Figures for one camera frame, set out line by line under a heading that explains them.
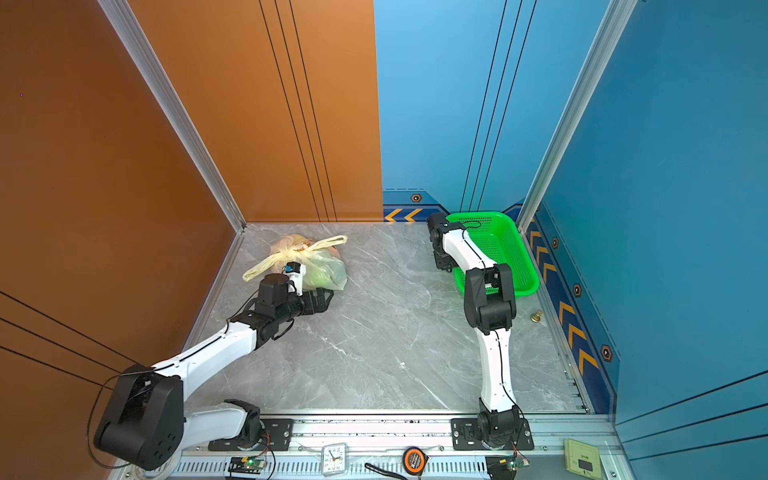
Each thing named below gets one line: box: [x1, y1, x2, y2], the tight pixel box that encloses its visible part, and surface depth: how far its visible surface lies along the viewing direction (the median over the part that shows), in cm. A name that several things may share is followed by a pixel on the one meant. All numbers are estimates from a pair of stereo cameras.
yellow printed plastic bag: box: [242, 234, 348, 291], surface depth 99 cm
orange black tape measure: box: [402, 446, 430, 476], surface depth 69 cm
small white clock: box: [321, 442, 347, 477], surface depth 70 cm
